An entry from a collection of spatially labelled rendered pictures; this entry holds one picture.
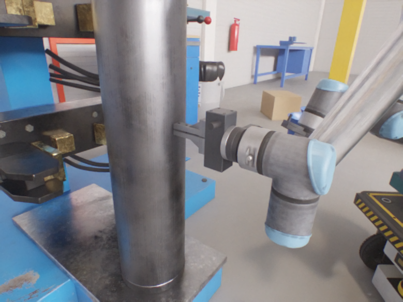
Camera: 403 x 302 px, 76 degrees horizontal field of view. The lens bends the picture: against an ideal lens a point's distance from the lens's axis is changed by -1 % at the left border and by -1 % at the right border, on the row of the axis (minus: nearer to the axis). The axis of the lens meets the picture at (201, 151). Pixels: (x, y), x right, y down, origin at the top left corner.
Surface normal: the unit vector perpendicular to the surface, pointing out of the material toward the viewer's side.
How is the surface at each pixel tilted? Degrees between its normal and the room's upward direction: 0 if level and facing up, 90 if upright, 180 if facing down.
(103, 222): 0
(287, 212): 90
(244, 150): 72
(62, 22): 90
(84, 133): 90
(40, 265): 0
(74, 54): 90
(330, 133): 77
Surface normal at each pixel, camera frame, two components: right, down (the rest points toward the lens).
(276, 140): -0.31, -0.60
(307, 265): 0.04, -0.92
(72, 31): 0.80, 0.25
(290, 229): -0.29, 0.36
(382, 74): -0.69, 0.07
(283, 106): 0.11, 0.38
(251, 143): -0.47, -0.29
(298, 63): -0.59, 0.29
